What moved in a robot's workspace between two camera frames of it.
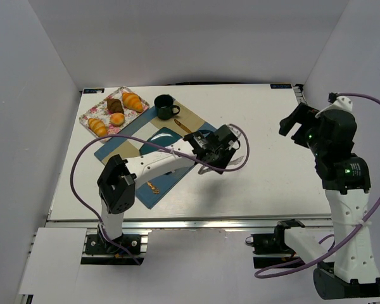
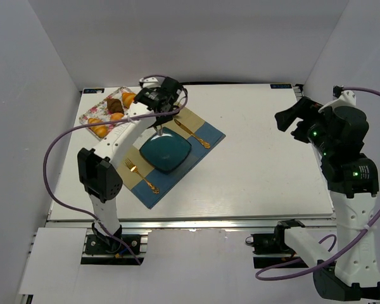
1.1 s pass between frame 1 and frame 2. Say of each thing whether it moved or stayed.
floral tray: stayed
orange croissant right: stayed
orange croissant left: stayed
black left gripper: moved
